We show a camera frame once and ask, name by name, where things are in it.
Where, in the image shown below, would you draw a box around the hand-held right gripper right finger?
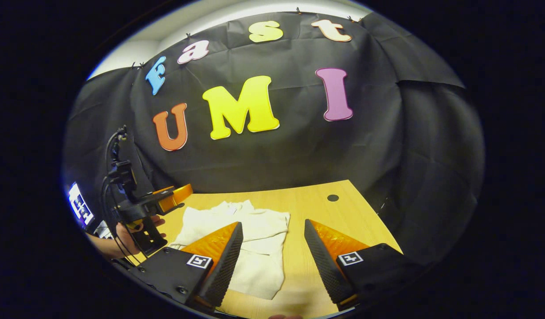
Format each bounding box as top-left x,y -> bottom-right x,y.
304,218 -> 426,311

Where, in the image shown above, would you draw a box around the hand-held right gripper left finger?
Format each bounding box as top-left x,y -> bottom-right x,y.
128,222 -> 244,313

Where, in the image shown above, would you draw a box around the cream knit sweater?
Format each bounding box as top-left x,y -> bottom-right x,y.
168,200 -> 291,301

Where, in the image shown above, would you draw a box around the white side table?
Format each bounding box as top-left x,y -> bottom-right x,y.
94,220 -> 115,240

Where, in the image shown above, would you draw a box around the computer monitor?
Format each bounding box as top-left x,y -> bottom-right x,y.
68,182 -> 95,226

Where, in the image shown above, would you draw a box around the black backdrop cloth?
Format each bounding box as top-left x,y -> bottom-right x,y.
63,11 -> 485,266

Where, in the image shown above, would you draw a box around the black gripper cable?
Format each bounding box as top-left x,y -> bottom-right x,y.
101,126 -> 127,251

